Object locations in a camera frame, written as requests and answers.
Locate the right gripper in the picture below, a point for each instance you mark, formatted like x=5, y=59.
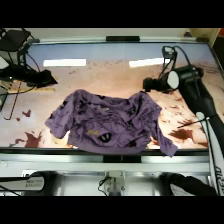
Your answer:
x=152, y=84

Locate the purple printed T-shirt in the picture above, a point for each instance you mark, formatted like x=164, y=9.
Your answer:
x=113, y=123

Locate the yellow wooden slatted rack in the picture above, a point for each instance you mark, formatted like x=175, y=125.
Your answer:
x=40, y=89

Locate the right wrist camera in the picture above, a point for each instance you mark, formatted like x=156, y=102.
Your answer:
x=168, y=50

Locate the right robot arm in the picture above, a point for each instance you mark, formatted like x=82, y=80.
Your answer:
x=200, y=96

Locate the silver frame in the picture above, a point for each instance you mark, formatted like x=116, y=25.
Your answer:
x=80, y=166

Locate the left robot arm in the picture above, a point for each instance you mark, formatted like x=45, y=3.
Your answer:
x=30, y=77

